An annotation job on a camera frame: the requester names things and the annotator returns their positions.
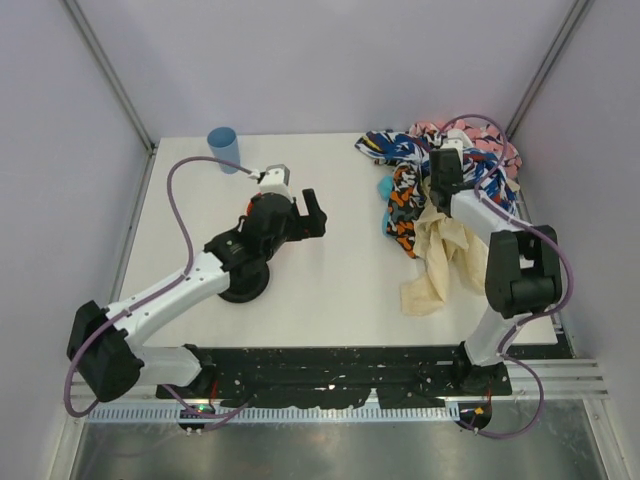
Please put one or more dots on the black round plate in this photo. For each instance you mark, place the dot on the black round plate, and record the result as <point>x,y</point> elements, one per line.
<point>246,285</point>

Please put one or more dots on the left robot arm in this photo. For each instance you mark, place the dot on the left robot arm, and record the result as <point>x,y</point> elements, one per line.
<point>107,345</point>

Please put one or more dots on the aluminium frame post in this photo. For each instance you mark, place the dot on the aluminium frame post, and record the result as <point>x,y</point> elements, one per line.
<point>569,26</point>
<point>102,61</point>

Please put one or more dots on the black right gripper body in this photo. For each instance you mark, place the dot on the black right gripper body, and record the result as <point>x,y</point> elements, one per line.
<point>441,198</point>

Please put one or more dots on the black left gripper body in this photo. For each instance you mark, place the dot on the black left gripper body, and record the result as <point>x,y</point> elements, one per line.
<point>304,220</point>

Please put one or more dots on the turquoise cloth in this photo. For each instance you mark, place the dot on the turquoise cloth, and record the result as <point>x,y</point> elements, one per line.
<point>384,189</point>

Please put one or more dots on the white slotted cable duct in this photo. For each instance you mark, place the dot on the white slotted cable duct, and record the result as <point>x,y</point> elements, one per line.
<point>172,412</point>

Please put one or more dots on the pink patterned cloth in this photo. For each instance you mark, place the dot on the pink patterned cloth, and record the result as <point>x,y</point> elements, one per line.
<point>484,136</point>

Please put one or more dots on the left aluminium frame post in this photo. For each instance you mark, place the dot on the left aluminium frame post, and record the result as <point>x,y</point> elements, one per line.
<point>102,61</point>

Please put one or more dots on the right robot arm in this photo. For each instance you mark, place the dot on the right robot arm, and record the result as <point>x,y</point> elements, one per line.
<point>522,277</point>

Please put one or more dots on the cream cloth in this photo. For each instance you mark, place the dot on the cream cloth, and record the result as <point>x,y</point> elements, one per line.
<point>442,243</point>

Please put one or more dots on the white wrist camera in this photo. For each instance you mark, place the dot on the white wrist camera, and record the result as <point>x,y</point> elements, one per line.
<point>275,180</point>
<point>455,139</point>

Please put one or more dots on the blue plastic cup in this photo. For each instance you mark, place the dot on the blue plastic cup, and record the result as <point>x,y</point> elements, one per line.
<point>222,142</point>

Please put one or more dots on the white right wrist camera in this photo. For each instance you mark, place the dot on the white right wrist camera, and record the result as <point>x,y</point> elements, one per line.
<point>455,139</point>

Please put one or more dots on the right aluminium frame post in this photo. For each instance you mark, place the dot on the right aluminium frame post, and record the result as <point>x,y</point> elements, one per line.
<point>569,26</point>

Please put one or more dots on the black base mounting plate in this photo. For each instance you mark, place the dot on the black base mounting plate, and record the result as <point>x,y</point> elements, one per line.
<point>323,357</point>

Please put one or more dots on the aluminium front rail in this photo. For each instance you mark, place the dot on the aluminium front rail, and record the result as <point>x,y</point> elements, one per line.
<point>585,377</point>

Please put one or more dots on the orange black camouflage cloth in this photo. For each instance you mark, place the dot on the orange black camouflage cloth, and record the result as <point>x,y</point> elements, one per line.
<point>405,205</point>

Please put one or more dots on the blue white patterned cloth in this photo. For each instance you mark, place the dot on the blue white patterned cloth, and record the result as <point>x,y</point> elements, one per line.
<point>483,171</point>

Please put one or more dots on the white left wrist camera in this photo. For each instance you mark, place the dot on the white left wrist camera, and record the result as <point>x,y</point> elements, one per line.
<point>275,180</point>

